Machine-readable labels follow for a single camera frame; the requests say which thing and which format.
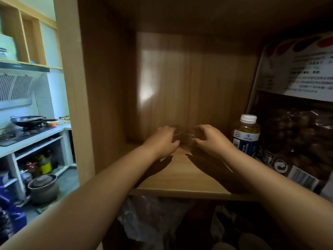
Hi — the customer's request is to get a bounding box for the person's left hand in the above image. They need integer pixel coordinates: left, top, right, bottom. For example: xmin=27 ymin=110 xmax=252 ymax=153
xmin=142 ymin=125 xmax=181 ymax=160

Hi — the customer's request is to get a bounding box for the person's right hand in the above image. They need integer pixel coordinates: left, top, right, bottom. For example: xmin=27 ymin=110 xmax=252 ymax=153
xmin=194 ymin=124 xmax=236 ymax=159

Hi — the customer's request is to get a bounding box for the clear drinking glass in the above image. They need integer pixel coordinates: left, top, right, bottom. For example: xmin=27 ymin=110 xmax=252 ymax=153
xmin=173 ymin=127 xmax=186 ymax=147
xmin=184 ymin=127 xmax=198 ymax=148

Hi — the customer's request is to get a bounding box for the person's left forearm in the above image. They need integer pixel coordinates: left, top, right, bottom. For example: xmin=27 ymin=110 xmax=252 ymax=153
xmin=0 ymin=146 xmax=173 ymax=250

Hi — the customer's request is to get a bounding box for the person's right forearm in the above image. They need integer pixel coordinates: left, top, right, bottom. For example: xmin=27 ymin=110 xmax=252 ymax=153
xmin=215 ymin=147 xmax=333 ymax=250

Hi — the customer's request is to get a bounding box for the white-capped drink bottle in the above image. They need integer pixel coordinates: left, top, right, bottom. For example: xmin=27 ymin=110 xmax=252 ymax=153
xmin=231 ymin=114 xmax=261 ymax=157

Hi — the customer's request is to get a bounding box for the wooden cabinet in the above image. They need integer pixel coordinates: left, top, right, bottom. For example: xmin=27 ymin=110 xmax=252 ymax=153
xmin=53 ymin=0 xmax=333 ymax=250

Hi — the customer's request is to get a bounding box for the clear plastic bag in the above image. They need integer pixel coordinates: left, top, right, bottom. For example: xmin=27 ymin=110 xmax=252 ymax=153
xmin=117 ymin=195 xmax=196 ymax=250

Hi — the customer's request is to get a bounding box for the large bag of brown nuts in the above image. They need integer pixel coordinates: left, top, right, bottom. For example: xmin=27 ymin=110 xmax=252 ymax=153
xmin=246 ymin=32 xmax=333 ymax=202

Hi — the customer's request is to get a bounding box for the yellow oil bottle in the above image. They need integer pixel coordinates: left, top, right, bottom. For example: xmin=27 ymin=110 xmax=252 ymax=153
xmin=39 ymin=156 xmax=52 ymax=175

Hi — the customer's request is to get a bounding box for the grey clay pot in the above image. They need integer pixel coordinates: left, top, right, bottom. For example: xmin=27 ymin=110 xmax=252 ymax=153
xmin=27 ymin=174 xmax=60 ymax=205

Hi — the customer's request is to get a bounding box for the black wok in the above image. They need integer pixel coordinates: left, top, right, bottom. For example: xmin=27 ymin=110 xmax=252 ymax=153
xmin=10 ymin=115 xmax=57 ymax=128

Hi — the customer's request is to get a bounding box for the black gas stove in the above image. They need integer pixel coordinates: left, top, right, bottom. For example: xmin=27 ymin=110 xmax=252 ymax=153
xmin=0 ymin=126 xmax=57 ymax=147

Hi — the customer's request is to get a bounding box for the silver range hood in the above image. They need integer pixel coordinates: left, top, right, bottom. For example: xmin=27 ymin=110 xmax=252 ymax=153
xmin=0 ymin=60 xmax=50 ymax=110

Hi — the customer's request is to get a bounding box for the blue patterned bag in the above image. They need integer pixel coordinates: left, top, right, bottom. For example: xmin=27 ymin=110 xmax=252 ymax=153
xmin=0 ymin=180 xmax=27 ymax=236

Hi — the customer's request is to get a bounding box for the white kitchen counter frame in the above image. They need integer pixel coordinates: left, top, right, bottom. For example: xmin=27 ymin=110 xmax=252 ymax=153
xmin=0 ymin=123 xmax=74 ymax=203

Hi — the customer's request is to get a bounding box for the wooden wall shelf unit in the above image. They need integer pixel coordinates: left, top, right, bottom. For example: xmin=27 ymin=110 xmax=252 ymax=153
xmin=0 ymin=0 xmax=63 ymax=70

